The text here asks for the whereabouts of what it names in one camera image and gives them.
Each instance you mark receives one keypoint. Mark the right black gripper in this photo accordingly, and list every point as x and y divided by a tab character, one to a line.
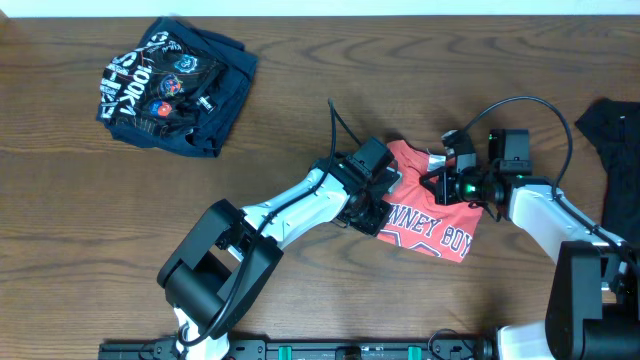
444	194

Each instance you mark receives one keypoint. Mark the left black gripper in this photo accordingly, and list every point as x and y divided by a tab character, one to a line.
376	225

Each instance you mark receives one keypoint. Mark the coral red t-shirt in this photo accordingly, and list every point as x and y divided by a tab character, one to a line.
416	222

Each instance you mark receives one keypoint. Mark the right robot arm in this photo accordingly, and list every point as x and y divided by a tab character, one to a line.
593	307

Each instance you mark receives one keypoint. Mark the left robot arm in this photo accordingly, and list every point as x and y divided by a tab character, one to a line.
216	273

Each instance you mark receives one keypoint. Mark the black garment at right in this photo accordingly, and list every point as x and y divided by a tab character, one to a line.
612	127

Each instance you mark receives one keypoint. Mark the folded black printed t-shirt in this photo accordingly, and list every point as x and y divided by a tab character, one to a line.
180	90

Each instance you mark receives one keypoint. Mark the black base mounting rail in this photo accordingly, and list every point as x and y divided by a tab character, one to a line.
446	348

